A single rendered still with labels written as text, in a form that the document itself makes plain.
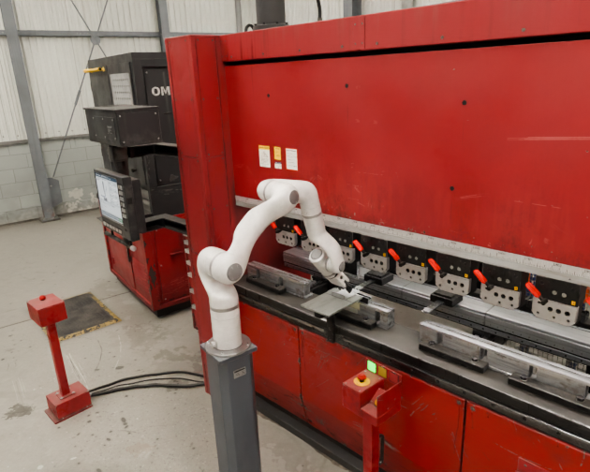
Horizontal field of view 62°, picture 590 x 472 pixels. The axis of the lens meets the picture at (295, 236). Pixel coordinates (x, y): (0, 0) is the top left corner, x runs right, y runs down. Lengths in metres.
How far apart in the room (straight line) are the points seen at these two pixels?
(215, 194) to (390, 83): 1.26
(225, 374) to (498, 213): 1.25
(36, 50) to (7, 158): 1.73
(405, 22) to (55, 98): 7.41
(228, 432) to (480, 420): 1.05
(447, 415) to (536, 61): 1.45
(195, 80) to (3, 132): 6.32
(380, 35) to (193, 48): 1.08
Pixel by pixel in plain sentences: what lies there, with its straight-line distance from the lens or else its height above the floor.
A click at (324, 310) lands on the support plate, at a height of 1.00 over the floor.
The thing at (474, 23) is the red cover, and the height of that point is 2.22.
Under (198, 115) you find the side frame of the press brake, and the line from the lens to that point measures 2.82.
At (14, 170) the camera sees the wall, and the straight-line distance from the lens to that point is 8.96.
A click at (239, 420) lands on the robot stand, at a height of 0.68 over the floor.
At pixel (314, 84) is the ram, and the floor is 2.03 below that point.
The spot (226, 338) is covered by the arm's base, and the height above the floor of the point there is 1.07.
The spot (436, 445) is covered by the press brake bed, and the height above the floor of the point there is 0.47.
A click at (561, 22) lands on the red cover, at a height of 2.20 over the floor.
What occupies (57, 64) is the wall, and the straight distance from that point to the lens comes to 9.01.
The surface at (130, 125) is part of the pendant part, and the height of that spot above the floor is 1.86.
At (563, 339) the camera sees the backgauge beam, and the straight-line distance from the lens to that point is 2.40.
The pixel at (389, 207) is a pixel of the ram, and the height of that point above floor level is 1.50.
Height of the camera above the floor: 2.07
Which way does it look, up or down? 18 degrees down
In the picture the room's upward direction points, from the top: 3 degrees counter-clockwise
